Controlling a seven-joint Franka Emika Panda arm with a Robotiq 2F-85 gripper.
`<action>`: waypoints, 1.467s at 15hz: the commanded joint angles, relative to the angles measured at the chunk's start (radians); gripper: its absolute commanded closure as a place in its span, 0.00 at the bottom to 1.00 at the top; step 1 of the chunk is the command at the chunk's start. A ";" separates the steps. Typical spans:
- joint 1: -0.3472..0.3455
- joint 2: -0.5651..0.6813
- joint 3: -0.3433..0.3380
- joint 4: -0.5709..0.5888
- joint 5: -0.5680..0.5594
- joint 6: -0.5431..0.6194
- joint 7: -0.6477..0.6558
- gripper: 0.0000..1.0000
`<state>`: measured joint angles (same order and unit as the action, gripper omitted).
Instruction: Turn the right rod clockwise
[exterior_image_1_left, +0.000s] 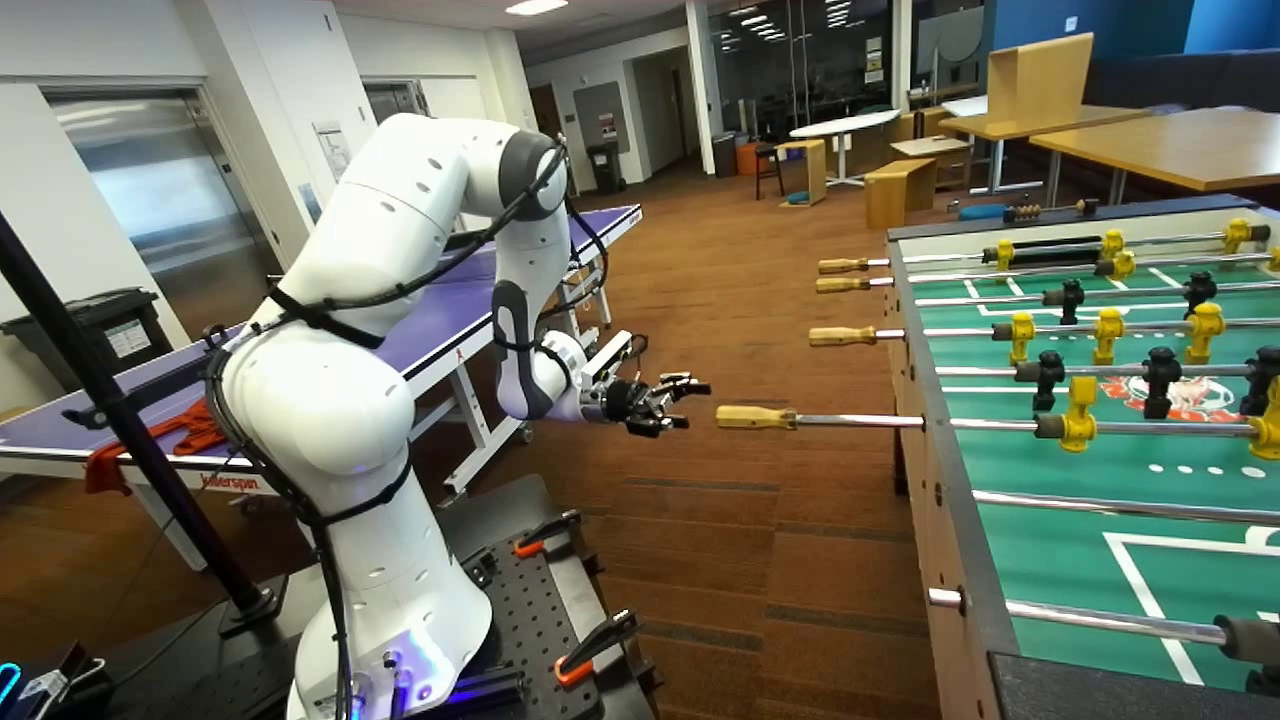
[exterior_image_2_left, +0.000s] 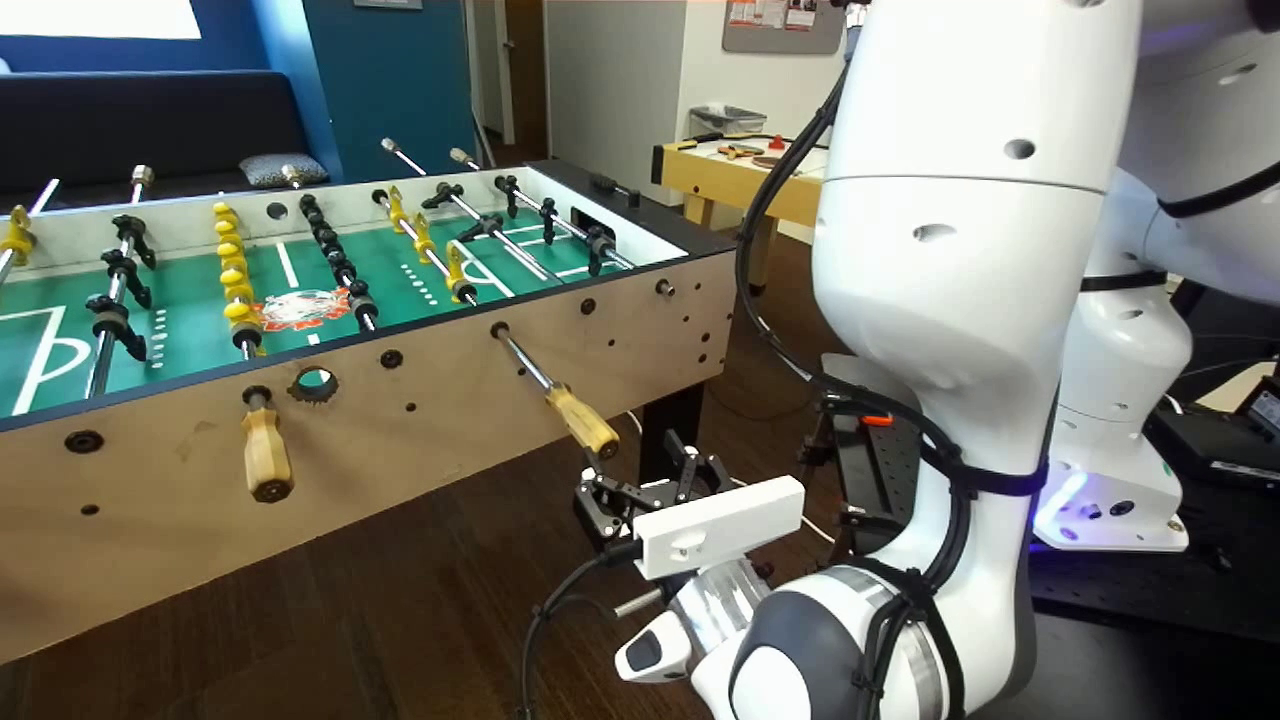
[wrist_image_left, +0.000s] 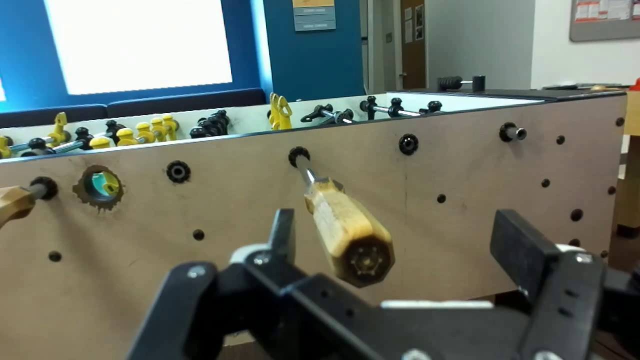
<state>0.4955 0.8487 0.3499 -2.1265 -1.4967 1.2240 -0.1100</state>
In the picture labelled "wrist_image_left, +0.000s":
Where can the foosball rod two black players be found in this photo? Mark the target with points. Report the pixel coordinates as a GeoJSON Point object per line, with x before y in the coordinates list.
{"type": "Point", "coordinates": [327, 112]}

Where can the wall bulletin board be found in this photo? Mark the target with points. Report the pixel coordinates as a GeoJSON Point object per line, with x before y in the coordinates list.
{"type": "Point", "coordinates": [602, 21]}

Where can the foosball rod five black players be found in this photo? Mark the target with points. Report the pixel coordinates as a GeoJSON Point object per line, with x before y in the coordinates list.
{"type": "Point", "coordinates": [212, 125]}

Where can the brown wooden door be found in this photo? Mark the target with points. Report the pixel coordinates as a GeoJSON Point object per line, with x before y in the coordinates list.
{"type": "Point", "coordinates": [413, 53]}

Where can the foosball rod five yellow players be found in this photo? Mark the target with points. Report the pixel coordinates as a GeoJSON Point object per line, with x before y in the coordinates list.
{"type": "Point", "coordinates": [12, 202]}

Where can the white projection screen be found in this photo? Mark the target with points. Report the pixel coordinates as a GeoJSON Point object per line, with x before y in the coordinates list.
{"type": "Point", "coordinates": [132, 40]}

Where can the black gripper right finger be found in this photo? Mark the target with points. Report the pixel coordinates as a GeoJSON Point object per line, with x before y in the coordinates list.
{"type": "Point", "coordinates": [566, 300]}

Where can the foosball rod three black players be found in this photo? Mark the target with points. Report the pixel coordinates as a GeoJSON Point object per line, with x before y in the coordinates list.
{"type": "Point", "coordinates": [82, 136]}

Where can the foosball rod three yellow players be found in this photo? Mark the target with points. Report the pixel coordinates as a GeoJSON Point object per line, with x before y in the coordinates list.
{"type": "Point", "coordinates": [346, 232]}

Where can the wooden foosball table green field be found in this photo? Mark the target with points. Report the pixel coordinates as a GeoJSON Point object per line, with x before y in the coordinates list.
{"type": "Point", "coordinates": [467, 220]}

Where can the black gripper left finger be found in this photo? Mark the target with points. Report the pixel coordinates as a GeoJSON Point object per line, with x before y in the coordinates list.
{"type": "Point", "coordinates": [201, 313]}

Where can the wall poster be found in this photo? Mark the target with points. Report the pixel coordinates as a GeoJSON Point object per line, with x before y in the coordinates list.
{"type": "Point", "coordinates": [313, 15]}

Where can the foosball rod two yellow players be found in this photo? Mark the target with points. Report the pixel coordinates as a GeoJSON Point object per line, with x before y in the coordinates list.
{"type": "Point", "coordinates": [60, 130]}

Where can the foosball rod black goalie players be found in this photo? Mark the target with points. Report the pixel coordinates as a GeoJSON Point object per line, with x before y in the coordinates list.
{"type": "Point", "coordinates": [368, 106]}

